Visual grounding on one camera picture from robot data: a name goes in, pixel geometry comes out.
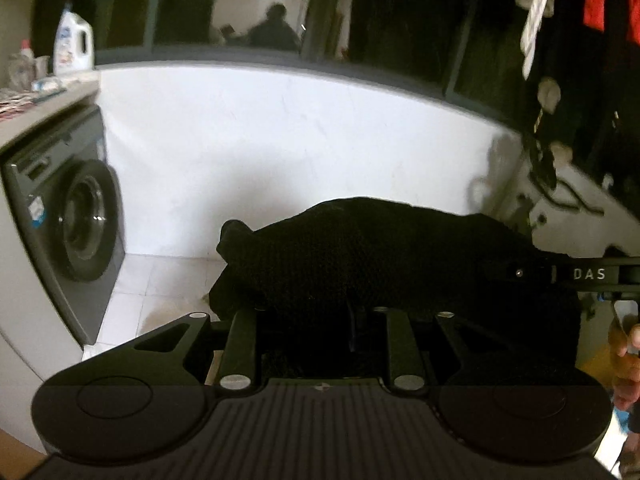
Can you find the white detergent bottle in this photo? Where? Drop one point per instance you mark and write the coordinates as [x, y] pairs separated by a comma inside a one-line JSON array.
[[74, 45]]

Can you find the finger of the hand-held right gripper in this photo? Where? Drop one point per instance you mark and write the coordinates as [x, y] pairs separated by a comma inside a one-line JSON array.
[[530, 272]]

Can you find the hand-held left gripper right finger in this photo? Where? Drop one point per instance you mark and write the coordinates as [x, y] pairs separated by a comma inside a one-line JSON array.
[[402, 332]]

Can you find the beige hanging sock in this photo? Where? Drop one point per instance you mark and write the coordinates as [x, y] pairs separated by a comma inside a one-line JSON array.
[[549, 95], [560, 152]]

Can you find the black knitted sweater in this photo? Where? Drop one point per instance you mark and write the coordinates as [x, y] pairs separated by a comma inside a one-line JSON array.
[[375, 255]]

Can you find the yellow box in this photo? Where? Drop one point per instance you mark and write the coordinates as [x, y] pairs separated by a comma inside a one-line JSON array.
[[597, 372]]

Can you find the black hanging clothes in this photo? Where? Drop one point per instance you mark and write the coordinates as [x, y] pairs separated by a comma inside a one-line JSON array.
[[595, 100]]

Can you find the small clear bottle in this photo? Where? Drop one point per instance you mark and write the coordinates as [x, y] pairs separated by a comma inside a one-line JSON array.
[[21, 67]]

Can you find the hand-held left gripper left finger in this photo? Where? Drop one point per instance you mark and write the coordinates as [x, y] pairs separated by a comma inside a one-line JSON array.
[[242, 332]]

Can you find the dark glass window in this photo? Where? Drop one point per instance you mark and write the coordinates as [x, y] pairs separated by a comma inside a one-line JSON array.
[[190, 5]]

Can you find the red white packets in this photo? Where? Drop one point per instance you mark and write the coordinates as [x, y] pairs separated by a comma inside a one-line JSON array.
[[15, 102]]

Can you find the person's right hand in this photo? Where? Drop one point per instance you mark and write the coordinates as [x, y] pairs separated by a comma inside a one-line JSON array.
[[625, 360]]

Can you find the white hanging garment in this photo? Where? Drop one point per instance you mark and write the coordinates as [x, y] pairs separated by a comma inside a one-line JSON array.
[[537, 5]]

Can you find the white appliance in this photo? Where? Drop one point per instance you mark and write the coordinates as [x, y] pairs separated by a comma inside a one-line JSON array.
[[570, 230]]

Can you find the cardboard piece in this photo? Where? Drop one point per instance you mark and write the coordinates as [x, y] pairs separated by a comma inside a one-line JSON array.
[[20, 447]]

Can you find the grey washing machine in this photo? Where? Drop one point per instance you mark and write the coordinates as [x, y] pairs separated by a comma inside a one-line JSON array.
[[50, 200]]

